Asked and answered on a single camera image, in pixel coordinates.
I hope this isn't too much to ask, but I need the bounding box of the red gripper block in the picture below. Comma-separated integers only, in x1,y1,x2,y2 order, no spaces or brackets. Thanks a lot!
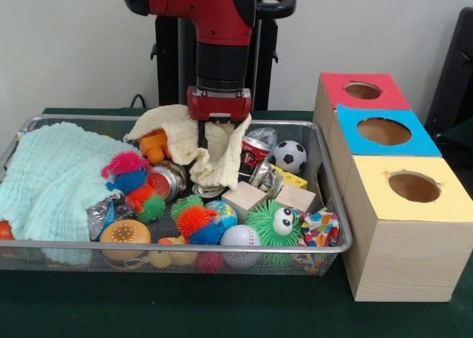
186,86,253,149

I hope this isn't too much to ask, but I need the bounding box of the cream muslin cloth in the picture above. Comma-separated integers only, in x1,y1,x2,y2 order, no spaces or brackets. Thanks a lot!
123,104,253,191

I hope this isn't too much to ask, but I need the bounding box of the light blue muslin cloth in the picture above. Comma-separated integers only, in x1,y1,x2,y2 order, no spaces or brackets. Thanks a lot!
0,121,146,243

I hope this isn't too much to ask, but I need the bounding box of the shallow metal mesh bin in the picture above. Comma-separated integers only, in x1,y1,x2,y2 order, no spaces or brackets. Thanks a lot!
0,115,353,277

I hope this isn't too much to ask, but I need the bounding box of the wooden box with three holes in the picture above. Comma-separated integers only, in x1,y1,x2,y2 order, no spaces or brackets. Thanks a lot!
313,71,473,302

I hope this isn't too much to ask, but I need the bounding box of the orange plastic toy brick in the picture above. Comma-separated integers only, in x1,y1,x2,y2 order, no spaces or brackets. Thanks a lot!
138,129,174,164

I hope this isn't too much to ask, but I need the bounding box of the plain wooden cube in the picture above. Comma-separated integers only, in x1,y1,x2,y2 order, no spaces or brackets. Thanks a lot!
275,184,318,213
221,180,268,224

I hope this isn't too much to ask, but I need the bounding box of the black and white soccer ball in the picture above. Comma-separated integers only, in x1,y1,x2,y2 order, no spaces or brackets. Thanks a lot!
271,141,307,175

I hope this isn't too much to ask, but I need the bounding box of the white toy baseball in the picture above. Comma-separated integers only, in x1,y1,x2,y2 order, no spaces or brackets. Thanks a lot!
220,225,262,267

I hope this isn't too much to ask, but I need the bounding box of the green fuzzy googly-eyed toy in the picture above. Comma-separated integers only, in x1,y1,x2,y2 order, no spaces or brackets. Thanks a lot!
244,200,304,247

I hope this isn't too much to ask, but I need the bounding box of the toy hamburger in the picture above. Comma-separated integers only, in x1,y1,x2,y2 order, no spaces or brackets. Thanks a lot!
99,219,152,260

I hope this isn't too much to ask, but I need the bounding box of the colourful patterned packet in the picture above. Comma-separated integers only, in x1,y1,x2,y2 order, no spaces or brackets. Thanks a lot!
299,209,340,249

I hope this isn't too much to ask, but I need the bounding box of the black upright panel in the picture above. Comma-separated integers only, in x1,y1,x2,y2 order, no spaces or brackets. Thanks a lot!
424,7,473,132

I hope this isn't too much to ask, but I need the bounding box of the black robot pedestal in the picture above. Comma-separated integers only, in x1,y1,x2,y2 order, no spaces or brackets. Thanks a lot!
150,0,296,112

